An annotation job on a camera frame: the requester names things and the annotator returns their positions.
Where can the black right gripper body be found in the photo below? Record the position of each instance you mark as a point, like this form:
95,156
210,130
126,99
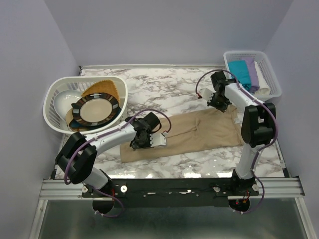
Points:
219,102

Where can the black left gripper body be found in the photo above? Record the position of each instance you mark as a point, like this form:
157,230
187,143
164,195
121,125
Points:
145,143

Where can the beige t shirt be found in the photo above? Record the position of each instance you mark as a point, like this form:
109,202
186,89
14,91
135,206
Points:
192,132

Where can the white rectangular plastic basket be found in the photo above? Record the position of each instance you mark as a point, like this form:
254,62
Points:
265,68

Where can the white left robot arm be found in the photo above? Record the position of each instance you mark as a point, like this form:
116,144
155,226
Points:
77,156

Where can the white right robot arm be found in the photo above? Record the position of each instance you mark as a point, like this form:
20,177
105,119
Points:
258,128

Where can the teal rolled t shirt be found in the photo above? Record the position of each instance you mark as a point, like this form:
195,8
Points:
240,69

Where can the white rolled t shirt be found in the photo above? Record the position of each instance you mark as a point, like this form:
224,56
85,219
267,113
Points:
264,88

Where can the purple rolled t shirt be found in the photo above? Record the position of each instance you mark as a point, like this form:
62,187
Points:
253,74

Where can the striped rim ceramic plate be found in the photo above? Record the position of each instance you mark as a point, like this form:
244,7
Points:
93,111

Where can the woven tan placemat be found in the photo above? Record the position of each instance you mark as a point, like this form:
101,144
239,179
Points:
104,86

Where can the white round dish basket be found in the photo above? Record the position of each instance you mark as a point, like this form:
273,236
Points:
80,84

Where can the white bowl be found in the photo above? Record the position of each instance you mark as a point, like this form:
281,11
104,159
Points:
63,100

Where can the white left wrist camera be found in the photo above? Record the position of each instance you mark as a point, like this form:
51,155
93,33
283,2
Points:
157,139

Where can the aluminium frame rail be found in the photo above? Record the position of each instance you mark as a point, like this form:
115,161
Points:
274,188

